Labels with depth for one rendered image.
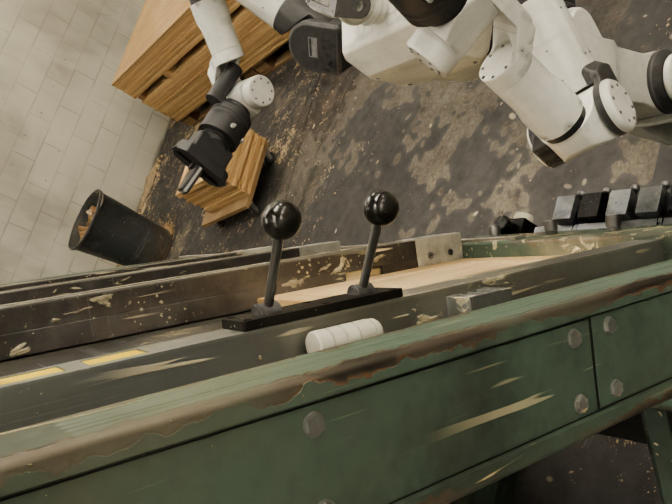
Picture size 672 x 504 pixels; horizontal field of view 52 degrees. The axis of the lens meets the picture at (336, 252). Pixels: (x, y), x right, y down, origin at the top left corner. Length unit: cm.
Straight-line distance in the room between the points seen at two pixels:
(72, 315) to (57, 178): 561
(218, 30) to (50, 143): 529
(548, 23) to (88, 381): 75
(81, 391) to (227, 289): 55
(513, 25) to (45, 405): 66
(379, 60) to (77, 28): 614
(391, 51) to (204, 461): 92
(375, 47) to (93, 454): 97
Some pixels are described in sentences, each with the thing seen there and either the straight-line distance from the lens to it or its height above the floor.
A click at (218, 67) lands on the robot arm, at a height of 142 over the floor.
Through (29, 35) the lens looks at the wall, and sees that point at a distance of 706.
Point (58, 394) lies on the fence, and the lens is 61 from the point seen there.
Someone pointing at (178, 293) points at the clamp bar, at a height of 144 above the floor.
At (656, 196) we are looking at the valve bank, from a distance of 140.
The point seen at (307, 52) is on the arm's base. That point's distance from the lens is 137.
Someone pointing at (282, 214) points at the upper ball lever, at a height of 155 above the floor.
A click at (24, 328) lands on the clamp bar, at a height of 162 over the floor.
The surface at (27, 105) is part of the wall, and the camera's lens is 677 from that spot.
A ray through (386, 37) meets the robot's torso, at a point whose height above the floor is 132.
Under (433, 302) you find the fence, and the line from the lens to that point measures 80.
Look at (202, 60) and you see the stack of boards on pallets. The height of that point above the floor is 43.
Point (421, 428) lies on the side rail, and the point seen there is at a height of 151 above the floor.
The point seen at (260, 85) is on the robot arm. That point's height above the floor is 134.
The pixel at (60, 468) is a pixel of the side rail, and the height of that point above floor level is 172.
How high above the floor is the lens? 183
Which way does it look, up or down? 31 degrees down
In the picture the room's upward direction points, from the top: 63 degrees counter-clockwise
